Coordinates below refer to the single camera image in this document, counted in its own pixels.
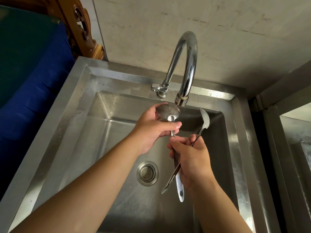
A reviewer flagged person's left hand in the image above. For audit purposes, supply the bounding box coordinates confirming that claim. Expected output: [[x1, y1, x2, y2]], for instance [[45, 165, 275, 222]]
[[130, 102, 182, 156]]

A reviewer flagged person's right hand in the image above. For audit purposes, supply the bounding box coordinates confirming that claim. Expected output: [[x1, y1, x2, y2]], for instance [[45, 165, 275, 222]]
[[167, 134, 216, 190]]

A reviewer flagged steel ladle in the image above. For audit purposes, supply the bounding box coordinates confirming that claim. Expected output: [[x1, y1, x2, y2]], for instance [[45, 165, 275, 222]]
[[157, 104, 184, 203]]

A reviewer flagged steel spatula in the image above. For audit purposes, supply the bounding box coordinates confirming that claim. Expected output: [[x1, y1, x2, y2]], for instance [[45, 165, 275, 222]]
[[161, 108, 210, 194]]

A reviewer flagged person's right forearm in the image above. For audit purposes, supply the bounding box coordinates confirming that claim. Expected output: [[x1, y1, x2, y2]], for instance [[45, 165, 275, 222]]
[[187, 177, 253, 233]]

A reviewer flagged person's left forearm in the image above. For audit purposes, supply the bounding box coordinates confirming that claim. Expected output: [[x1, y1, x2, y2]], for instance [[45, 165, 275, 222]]
[[10, 134, 144, 233]]

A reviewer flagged round steel drain strainer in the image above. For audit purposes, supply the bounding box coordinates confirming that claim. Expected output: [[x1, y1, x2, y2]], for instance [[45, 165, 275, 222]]
[[136, 161, 159, 187]]

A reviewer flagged chrome gooseneck faucet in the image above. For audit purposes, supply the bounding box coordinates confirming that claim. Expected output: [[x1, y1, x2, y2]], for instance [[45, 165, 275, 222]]
[[151, 31, 198, 107]]

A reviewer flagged stainless steel sink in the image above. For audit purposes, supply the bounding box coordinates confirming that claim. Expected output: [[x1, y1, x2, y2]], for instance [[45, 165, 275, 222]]
[[262, 102, 311, 233], [0, 56, 282, 233]]

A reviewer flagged blue sofa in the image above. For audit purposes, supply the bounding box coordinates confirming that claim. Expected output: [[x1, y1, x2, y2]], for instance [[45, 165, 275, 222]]
[[0, 21, 76, 200]]

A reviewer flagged carved wooden furniture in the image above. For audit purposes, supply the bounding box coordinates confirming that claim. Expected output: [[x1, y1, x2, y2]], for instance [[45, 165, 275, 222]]
[[29, 0, 109, 62]]

